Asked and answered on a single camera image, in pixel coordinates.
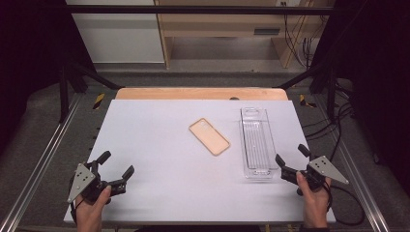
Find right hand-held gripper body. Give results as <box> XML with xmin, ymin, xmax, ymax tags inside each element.
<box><xmin>279</xmin><ymin>156</ymin><xmax>350</xmax><ymax>196</ymax></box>

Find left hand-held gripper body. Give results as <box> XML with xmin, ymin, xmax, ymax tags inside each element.
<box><xmin>67</xmin><ymin>159</ymin><xmax>128</xmax><ymax>205</ymax></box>

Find clear plastic packaging tray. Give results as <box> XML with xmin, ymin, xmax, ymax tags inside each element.
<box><xmin>239</xmin><ymin>106</ymin><xmax>280</xmax><ymax>180</ymax></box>

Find beige phone case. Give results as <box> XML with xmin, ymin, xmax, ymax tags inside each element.
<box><xmin>188</xmin><ymin>117</ymin><xmax>232</xmax><ymax>158</ymax></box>

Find person's left hand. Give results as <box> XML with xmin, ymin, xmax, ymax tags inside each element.
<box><xmin>74</xmin><ymin>185</ymin><xmax>113</xmax><ymax>232</ymax></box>

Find person's right hand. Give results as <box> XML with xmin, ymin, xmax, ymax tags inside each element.
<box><xmin>295</xmin><ymin>171</ymin><xmax>333</xmax><ymax>229</ymax></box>

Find white table sheet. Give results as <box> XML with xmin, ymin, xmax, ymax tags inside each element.
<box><xmin>63</xmin><ymin>99</ymin><xmax>337</xmax><ymax>224</ymax></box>

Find yellow black hazard tape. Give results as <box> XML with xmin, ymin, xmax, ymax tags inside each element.
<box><xmin>92</xmin><ymin>93</ymin><xmax>106</xmax><ymax>111</ymax></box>
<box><xmin>299</xmin><ymin>94</ymin><xmax>318</xmax><ymax>109</ymax></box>

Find wooden board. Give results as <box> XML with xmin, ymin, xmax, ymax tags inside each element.
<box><xmin>115</xmin><ymin>87</ymin><xmax>289</xmax><ymax>102</ymax></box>

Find black curtain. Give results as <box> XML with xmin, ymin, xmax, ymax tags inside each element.
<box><xmin>308</xmin><ymin>0</ymin><xmax>410</xmax><ymax>189</ymax></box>
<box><xmin>0</xmin><ymin>0</ymin><xmax>97</xmax><ymax>156</ymax></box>

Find white cabinet panel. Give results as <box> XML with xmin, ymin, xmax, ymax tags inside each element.
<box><xmin>65</xmin><ymin>0</ymin><xmax>165</xmax><ymax>65</ymax></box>

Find grey desk label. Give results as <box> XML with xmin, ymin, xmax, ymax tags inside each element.
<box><xmin>253</xmin><ymin>28</ymin><xmax>281</xmax><ymax>36</ymax></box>

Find light wooden desk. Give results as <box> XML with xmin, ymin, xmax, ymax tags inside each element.
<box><xmin>154</xmin><ymin>0</ymin><xmax>337</xmax><ymax>70</ymax></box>

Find aluminium rail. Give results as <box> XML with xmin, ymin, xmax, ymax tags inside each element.
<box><xmin>312</xmin><ymin>95</ymin><xmax>392</xmax><ymax>232</ymax></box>
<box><xmin>0</xmin><ymin>93</ymin><xmax>83</xmax><ymax>232</ymax></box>

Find black floor cables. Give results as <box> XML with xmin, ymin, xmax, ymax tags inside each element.
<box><xmin>302</xmin><ymin>80</ymin><xmax>356</xmax><ymax>162</ymax></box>

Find black frame strut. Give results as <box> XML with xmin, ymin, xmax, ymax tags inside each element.
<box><xmin>58</xmin><ymin>61</ymin><xmax>124</xmax><ymax>124</ymax></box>
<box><xmin>274</xmin><ymin>63</ymin><xmax>338</xmax><ymax>123</ymax></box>

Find hanging cable bundle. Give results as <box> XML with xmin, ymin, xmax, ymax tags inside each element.
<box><xmin>280</xmin><ymin>1</ymin><xmax>325</xmax><ymax>70</ymax></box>

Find black frame crossbar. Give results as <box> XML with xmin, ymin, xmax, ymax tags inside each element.
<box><xmin>63</xmin><ymin>4</ymin><xmax>337</xmax><ymax>15</ymax></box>

